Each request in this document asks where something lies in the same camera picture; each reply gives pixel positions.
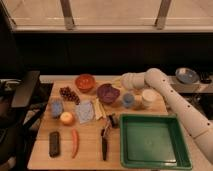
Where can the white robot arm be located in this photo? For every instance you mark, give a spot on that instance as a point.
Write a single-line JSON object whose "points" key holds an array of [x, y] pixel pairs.
{"points": [[197, 125]]}

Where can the purple bowl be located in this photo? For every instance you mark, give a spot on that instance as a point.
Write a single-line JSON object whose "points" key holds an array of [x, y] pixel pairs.
{"points": [[107, 94]]}

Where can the orange bowl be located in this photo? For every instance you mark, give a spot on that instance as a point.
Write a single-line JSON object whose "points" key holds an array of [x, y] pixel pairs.
{"points": [[85, 82]]}

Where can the grey metal bowl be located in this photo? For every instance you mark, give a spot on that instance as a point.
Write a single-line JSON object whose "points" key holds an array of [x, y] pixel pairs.
{"points": [[186, 75]]}

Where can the blue cup right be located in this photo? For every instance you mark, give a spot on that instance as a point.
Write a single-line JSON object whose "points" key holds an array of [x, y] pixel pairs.
{"points": [[128, 100]]}

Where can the blue cup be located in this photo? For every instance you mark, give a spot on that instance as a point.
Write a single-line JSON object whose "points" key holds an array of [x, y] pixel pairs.
{"points": [[128, 100], [56, 108]]}

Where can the peeled banana toy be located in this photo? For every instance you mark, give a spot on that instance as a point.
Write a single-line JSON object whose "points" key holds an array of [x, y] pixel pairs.
{"points": [[99, 110]]}

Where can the blue grey cloth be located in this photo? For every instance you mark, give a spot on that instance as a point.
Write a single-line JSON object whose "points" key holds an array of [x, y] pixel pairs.
{"points": [[84, 111]]}

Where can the bunch of dark grapes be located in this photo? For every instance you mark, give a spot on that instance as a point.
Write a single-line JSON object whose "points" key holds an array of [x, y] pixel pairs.
{"points": [[69, 95]]}

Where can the white cup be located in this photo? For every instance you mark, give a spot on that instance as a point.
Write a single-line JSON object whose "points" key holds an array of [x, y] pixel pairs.
{"points": [[148, 97]]}

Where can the wooden table board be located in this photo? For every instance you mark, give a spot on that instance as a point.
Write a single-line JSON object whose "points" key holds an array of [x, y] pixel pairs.
{"points": [[89, 149]]}

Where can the yellow onion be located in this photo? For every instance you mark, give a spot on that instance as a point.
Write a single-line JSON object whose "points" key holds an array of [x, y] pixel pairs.
{"points": [[67, 118]]}

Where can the blue cup left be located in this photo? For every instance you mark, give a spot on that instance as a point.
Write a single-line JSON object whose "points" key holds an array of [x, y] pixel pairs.
{"points": [[56, 108]]}

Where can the green plastic tray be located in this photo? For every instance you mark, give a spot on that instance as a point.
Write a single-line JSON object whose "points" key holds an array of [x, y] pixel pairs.
{"points": [[153, 142]]}

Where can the dark brown rectangular bar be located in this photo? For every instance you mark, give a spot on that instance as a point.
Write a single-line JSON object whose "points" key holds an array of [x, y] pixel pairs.
{"points": [[54, 144]]}

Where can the black chair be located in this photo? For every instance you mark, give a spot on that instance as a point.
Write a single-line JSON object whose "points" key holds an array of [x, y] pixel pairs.
{"points": [[26, 106]]}

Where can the small black round object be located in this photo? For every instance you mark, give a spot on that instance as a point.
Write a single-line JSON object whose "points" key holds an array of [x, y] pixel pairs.
{"points": [[204, 78]]}

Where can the black handled peeler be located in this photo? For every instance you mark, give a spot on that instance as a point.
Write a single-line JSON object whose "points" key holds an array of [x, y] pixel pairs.
{"points": [[111, 122]]}

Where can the black handled knife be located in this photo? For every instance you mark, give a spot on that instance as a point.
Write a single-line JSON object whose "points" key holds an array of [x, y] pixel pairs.
{"points": [[104, 145]]}

